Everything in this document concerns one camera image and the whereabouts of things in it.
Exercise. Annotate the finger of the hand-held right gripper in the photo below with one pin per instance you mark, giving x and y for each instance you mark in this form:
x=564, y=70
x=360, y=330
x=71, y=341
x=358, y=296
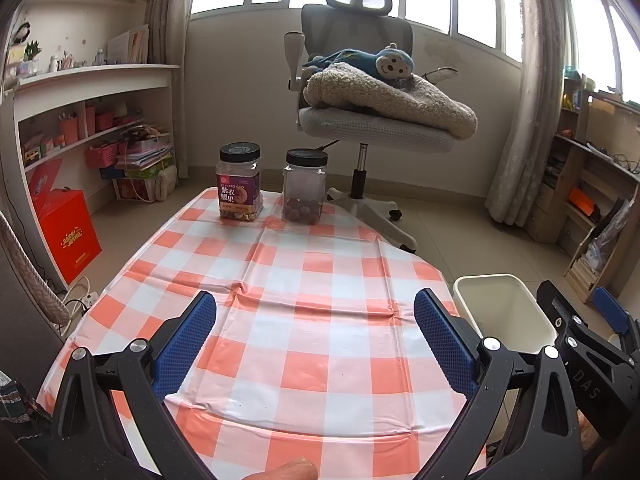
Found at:
x=557, y=310
x=607, y=305

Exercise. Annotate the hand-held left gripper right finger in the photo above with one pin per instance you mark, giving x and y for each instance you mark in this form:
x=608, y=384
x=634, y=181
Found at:
x=442, y=342

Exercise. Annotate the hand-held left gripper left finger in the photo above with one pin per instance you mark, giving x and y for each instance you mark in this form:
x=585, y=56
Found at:
x=185, y=345

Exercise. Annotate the white trash bin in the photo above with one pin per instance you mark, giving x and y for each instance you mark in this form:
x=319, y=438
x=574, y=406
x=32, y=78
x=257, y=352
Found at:
x=500, y=305

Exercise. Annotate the person's right hand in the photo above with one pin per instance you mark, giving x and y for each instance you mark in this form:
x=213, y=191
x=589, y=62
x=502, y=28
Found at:
x=590, y=425

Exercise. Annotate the person's left hand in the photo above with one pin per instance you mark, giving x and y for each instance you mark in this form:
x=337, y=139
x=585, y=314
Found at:
x=285, y=471

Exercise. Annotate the silver grey bag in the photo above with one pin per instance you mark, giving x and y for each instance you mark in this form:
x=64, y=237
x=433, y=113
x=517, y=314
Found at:
x=607, y=235

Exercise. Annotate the orange box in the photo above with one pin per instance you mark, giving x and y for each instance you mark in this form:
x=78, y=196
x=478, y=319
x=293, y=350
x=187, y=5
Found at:
x=584, y=201

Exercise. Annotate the white power strip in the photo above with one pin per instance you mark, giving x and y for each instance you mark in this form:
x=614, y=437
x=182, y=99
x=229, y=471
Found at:
x=86, y=300

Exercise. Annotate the wooden desk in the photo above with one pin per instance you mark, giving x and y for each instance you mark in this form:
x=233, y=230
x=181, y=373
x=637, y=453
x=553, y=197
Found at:
x=565, y=195

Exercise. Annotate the orange white checkered tablecloth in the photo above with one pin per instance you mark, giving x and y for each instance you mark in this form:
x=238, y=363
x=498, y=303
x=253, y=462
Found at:
x=310, y=310

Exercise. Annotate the red gift box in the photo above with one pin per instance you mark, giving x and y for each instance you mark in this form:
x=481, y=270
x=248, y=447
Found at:
x=70, y=235

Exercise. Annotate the purple label nut jar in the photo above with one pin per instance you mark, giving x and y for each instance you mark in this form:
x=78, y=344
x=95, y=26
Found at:
x=239, y=195

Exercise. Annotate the grey striped cloth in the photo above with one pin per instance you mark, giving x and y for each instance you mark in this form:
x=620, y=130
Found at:
x=30, y=270

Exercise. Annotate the dark plaid cloth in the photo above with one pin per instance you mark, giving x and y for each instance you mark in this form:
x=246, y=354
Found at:
x=20, y=405

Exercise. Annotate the pile of papers and bags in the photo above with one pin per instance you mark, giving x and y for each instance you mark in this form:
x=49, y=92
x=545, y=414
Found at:
x=145, y=160

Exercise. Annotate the clear plastic nut jar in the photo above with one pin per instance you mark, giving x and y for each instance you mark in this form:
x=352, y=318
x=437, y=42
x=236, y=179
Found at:
x=304, y=190

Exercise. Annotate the beige curtain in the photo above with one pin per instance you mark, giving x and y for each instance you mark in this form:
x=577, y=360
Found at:
x=170, y=35
x=525, y=110

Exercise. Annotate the pink basket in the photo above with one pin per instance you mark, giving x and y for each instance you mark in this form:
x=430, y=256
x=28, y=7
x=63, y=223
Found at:
x=102, y=155

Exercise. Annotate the flat red box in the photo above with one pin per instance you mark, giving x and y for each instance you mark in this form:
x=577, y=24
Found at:
x=44, y=177

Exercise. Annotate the grey office chair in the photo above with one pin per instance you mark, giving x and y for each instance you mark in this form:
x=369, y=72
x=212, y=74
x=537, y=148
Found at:
x=370, y=130

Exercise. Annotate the pink pen holder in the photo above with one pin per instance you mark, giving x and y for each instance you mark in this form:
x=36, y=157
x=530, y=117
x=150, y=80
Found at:
x=69, y=130

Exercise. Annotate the beige fleece blanket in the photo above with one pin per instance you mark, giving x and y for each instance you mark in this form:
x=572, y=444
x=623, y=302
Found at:
x=400, y=100

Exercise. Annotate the narrow window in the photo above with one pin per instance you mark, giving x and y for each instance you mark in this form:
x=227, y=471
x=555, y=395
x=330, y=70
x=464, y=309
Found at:
x=600, y=40

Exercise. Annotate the white bookshelf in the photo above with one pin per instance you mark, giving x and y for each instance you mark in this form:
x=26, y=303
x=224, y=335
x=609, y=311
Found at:
x=100, y=77

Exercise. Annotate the blue monkey plush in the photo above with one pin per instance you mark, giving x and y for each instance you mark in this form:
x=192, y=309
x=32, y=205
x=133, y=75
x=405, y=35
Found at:
x=392, y=62

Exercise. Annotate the small potted plant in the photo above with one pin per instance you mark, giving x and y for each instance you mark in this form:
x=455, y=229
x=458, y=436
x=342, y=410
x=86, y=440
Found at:
x=32, y=51

